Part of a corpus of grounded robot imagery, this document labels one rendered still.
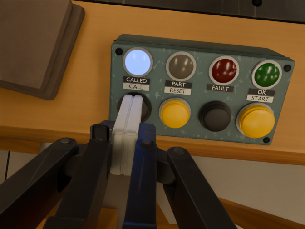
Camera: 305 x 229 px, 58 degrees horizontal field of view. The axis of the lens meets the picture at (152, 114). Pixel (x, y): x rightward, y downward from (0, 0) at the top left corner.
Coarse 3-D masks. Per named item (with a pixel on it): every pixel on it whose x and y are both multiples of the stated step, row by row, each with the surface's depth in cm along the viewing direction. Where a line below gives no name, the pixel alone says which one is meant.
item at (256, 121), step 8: (248, 112) 23; (256, 112) 23; (264, 112) 23; (240, 120) 23; (248, 120) 23; (256, 120) 23; (264, 120) 23; (272, 120) 23; (240, 128) 24; (248, 128) 23; (256, 128) 23; (264, 128) 23; (272, 128) 23; (248, 136) 24; (256, 136) 23
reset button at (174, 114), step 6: (168, 102) 23; (174, 102) 23; (180, 102) 23; (162, 108) 23; (168, 108) 23; (174, 108) 23; (180, 108) 23; (186, 108) 23; (162, 114) 23; (168, 114) 23; (174, 114) 23; (180, 114) 23; (186, 114) 23; (162, 120) 23; (168, 120) 23; (174, 120) 23; (180, 120) 23; (186, 120) 23; (168, 126) 24; (174, 126) 23; (180, 126) 23
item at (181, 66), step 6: (174, 60) 22; (180, 60) 22; (186, 60) 22; (174, 66) 22; (180, 66) 22; (186, 66) 22; (192, 66) 22; (174, 72) 22; (180, 72) 22; (186, 72) 22; (180, 78) 22
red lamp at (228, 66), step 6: (222, 60) 22; (228, 60) 22; (216, 66) 22; (222, 66) 22; (228, 66) 22; (234, 66) 22; (216, 72) 22; (222, 72) 22; (228, 72) 22; (234, 72) 22; (216, 78) 22; (222, 78) 22; (228, 78) 22
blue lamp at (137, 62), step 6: (132, 54) 22; (138, 54) 22; (144, 54) 22; (126, 60) 22; (132, 60) 22; (138, 60) 22; (144, 60) 22; (126, 66) 22; (132, 66) 22; (138, 66) 22; (144, 66) 22; (132, 72) 22; (138, 72) 22; (144, 72) 22
